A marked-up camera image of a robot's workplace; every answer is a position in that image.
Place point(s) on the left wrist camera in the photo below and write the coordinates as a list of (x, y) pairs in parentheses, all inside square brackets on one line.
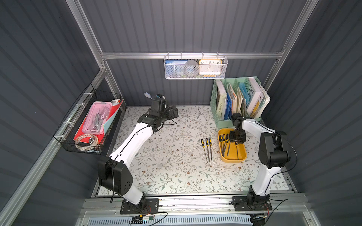
[(159, 104)]

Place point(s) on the blue desk lamp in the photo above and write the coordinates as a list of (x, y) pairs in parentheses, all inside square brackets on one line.
[(146, 94)]

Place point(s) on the black wire side basket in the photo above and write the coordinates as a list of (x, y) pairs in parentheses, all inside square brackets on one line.
[(68, 129)]

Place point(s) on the clear tape roll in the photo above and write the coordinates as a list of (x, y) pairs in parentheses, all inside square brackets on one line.
[(87, 139)]

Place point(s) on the white book in organizer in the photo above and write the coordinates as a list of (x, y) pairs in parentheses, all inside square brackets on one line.
[(256, 96)]

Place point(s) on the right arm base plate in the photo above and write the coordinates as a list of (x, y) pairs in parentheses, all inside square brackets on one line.
[(251, 203)]

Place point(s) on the grey tape roll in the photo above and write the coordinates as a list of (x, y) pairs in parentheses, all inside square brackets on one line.
[(191, 68)]

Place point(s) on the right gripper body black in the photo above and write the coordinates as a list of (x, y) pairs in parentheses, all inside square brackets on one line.
[(236, 138)]

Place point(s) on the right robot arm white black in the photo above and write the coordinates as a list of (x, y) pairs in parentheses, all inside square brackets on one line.
[(272, 153)]

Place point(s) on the red folder in basket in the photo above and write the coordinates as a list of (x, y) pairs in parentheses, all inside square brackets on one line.
[(116, 103)]

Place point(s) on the yellow white clock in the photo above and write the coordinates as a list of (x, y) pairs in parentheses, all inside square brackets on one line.
[(210, 67)]

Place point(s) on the green file organizer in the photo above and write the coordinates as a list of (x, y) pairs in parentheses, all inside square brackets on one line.
[(231, 96)]

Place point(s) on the blue box in basket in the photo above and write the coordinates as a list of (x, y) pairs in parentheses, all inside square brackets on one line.
[(174, 67)]

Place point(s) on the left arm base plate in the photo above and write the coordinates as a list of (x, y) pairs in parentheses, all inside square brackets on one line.
[(146, 206)]

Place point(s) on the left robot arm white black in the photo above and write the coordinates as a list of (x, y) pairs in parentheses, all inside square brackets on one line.
[(114, 173)]

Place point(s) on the yellow storage tray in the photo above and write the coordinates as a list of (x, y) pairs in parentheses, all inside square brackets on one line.
[(230, 152)]

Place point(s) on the pink plastic tool case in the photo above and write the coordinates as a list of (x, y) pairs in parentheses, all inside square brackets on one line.
[(98, 114)]

